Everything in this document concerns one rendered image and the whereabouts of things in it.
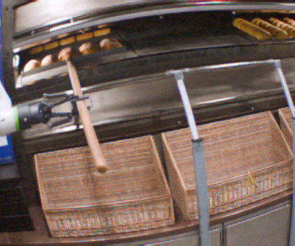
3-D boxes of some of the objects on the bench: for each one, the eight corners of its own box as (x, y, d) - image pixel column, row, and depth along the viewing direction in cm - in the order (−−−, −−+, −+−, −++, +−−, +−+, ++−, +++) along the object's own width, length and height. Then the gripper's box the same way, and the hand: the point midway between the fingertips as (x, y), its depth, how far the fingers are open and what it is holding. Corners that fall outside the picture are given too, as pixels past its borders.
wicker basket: (46, 206, 380) (32, 153, 373) (162, 192, 385) (152, 133, 378) (50, 239, 333) (34, 184, 326) (177, 225, 338) (169, 165, 331)
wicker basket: (167, 192, 385) (158, 132, 378) (274, 162, 391) (270, 109, 384) (186, 222, 338) (179, 162, 331) (296, 187, 344) (296, 132, 338)
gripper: (28, 92, 295) (86, 77, 298) (34, 134, 299) (91, 122, 301) (28, 97, 288) (87, 81, 290) (34, 139, 291) (94, 127, 294)
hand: (80, 104), depth 295 cm, fingers closed on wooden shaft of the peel, 3 cm apart
